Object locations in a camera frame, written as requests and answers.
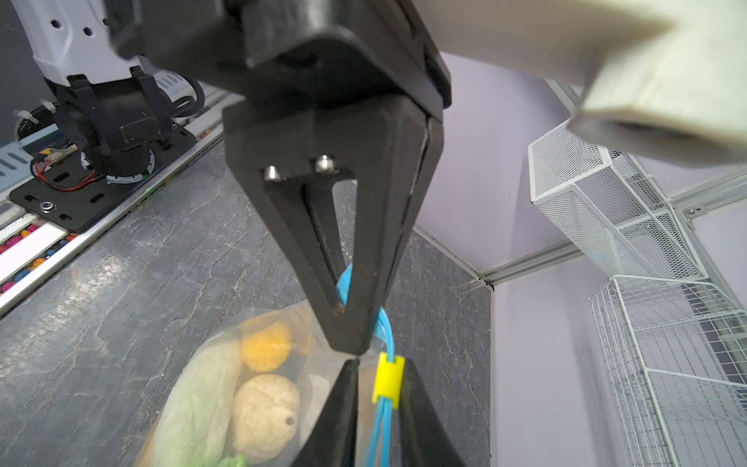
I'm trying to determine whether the white wire wall rack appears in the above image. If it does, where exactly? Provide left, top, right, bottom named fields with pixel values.
left=589, top=276, right=746, bottom=466

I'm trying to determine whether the white mesh wall box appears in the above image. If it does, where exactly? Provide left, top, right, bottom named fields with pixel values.
left=528, top=124, right=707, bottom=280

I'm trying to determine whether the green leafy vegetable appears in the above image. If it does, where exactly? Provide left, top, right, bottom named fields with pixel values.
left=217, top=455, right=248, bottom=467

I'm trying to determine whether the clear zip top bag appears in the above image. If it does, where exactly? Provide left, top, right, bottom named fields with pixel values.
left=133, top=262, right=410, bottom=467

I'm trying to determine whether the yellow lemon front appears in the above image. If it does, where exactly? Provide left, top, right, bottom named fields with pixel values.
left=239, top=321, right=293, bottom=373

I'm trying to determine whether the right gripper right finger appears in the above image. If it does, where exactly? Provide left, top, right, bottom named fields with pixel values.
left=399, top=359, right=465, bottom=467

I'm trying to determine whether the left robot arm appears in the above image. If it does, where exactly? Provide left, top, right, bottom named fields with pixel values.
left=14, top=1, right=451, bottom=355

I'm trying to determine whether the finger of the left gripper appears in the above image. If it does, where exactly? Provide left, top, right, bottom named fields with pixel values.
left=224, top=104, right=362, bottom=315
left=323, top=95, right=444, bottom=355

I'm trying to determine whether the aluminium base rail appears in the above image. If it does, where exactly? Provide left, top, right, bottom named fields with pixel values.
left=1, top=87, right=240, bottom=314

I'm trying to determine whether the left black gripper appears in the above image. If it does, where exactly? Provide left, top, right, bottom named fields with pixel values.
left=104, top=1, right=451, bottom=118

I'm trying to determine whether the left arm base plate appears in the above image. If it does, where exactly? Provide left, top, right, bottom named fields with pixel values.
left=10, top=126, right=196, bottom=234

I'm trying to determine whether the white radish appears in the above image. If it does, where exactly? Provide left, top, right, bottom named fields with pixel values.
left=153, top=340, right=242, bottom=466

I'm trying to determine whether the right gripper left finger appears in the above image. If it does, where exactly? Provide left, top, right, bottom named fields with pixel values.
left=292, top=358, right=360, bottom=467

